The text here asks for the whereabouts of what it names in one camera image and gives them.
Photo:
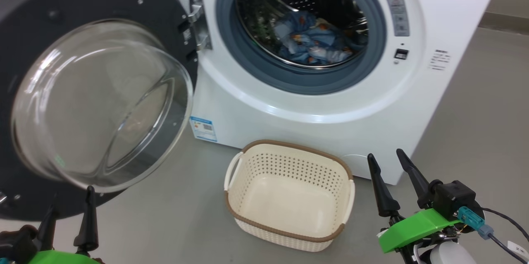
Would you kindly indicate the cream perforated laundry basket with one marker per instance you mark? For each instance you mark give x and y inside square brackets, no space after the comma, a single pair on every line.
[289,206]

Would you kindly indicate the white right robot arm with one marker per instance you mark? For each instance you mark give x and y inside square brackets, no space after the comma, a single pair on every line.
[450,255]

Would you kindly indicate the round black glass washer door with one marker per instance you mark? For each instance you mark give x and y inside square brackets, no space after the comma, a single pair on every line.
[124,3]

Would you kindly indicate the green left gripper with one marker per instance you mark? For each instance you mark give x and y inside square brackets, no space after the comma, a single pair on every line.
[62,258]

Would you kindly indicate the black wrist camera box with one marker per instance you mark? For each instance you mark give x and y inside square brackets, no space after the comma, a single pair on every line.
[18,243]
[452,198]

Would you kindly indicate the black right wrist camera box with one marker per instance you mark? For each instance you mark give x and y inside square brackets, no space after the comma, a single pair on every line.
[452,198]

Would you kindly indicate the blue cartoon print garment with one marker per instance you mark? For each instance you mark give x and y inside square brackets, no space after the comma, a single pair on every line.
[330,39]
[295,22]

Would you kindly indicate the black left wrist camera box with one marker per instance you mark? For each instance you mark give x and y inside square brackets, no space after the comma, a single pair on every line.
[18,243]

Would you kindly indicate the white front-load washing machine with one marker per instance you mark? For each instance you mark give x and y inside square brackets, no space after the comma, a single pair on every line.
[289,103]

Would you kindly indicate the silver door hinge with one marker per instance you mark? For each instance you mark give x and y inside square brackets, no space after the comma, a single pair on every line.
[200,24]

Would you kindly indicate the black door lock slot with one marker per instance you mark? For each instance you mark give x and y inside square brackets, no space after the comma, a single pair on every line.
[401,53]

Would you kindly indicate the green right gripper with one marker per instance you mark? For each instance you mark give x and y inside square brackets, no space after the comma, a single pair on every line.
[413,229]

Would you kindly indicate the blue energy label sticker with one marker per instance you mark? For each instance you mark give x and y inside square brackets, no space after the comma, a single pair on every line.
[203,129]

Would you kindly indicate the grey warning label sticker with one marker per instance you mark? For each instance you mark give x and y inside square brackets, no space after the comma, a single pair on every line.
[398,16]

